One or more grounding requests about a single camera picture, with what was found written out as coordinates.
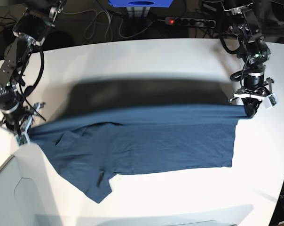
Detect blue box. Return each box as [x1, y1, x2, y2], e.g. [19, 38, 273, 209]
[108, 0, 173, 8]

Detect dark blue T-shirt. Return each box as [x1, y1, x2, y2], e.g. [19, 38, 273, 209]
[30, 105, 248, 203]

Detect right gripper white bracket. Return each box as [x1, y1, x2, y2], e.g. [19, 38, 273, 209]
[0, 102, 46, 146]

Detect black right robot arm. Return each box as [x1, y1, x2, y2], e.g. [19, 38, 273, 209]
[0, 0, 66, 146]

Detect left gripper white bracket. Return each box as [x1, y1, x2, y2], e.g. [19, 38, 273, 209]
[229, 78, 279, 118]

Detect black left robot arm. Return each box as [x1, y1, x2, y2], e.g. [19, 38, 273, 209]
[219, 0, 277, 118]

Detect white power strip red switch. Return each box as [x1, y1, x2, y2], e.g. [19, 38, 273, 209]
[163, 17, 216, 28]

